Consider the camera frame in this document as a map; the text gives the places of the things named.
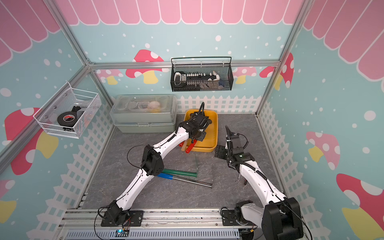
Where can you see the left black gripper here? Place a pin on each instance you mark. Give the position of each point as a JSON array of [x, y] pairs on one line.
[[202, 133]]

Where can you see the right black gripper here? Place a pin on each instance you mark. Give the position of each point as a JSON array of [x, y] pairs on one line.
[[220, 152]]

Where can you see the wooden-handled hatchet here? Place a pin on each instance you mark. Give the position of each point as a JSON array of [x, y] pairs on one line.
[[184, 147]]

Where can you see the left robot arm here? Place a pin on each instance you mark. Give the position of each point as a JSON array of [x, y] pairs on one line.
[[117, 212]]

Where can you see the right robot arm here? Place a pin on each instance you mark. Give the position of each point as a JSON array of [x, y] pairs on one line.
[[280, 217]]

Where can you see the yellow plastic storage tray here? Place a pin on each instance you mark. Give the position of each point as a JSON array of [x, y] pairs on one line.
[[211, 139]]

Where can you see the translucent green storage box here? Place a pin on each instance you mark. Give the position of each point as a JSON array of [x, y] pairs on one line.
[[145, 113]]

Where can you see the white socket bit set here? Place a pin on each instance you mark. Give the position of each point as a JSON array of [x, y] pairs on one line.
[[183, 80]]

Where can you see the black tape roll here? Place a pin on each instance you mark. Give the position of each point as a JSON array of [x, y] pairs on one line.
[[67, 119]]

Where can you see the green circuit board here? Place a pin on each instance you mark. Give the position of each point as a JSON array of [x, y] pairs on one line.
[[122, 233]]

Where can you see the black wire mesh basket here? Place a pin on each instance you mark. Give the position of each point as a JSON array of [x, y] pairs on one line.
[[221, 65]]

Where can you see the white wire wall basket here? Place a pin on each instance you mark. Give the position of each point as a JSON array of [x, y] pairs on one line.
[[68, 99]]

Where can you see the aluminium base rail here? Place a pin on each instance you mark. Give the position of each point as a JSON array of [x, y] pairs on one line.
[[160, 224]]

